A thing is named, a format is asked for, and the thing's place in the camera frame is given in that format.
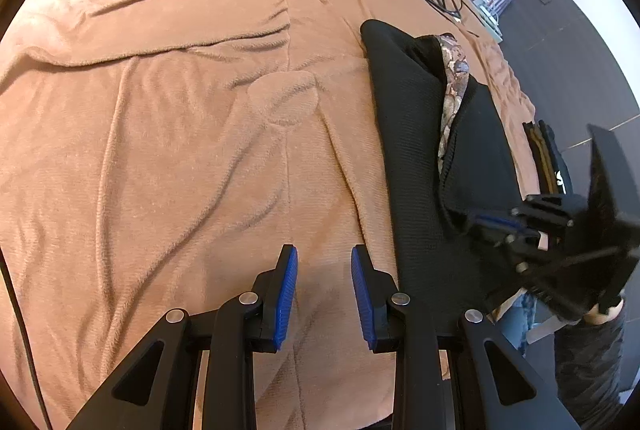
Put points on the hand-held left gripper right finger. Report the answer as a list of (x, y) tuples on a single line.
[(362, 300)]

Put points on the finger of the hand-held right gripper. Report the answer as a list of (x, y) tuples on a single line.
[(505, 246), (497, 222)]

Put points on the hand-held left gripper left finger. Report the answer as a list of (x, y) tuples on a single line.
[(286, 295)]

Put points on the black shirt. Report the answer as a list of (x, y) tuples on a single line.
[(415, 135)]

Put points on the person's right forearm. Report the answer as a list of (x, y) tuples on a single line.
[(590, 370)]

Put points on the stack of folded dark clothes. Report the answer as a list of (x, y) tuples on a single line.
[(547, 160)]

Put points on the person's right hand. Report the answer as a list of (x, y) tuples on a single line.
[(602, 312)]

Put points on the orange blanket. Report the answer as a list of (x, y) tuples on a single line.
[(175, 135)]

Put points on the white bedside table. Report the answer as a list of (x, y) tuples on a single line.
[(487, 17)]

